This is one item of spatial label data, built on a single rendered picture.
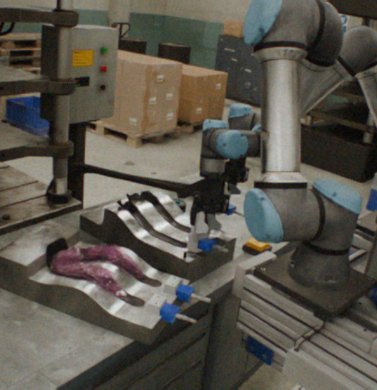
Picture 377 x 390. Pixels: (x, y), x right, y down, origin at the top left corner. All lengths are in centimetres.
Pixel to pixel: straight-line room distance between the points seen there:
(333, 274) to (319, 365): 21
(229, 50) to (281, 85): 791
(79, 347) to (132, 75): 450
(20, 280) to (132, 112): 430
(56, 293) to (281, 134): 72
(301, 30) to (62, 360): 92
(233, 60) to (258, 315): 779
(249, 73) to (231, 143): 741
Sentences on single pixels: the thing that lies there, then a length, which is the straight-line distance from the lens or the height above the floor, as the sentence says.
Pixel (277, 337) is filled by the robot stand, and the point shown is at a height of 86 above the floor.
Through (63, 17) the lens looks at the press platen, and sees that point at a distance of 184.
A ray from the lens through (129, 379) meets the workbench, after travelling 149.
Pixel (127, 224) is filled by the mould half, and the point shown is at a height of 91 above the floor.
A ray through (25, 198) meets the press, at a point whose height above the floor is 79.
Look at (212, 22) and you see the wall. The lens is 989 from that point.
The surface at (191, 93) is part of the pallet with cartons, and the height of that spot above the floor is 52.
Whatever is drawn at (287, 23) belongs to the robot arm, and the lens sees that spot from 106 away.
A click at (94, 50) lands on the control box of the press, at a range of 213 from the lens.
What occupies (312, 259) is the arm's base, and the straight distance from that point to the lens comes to 113.
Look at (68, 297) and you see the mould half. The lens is 133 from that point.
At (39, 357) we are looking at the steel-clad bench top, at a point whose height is 80.
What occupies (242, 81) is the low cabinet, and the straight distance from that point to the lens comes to 876.
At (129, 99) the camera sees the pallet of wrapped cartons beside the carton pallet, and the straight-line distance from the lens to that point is 558.
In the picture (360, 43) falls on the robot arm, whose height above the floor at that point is 156.
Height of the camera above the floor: 161
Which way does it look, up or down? 23 degrees down
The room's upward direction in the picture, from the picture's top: 7 degrees clockwise
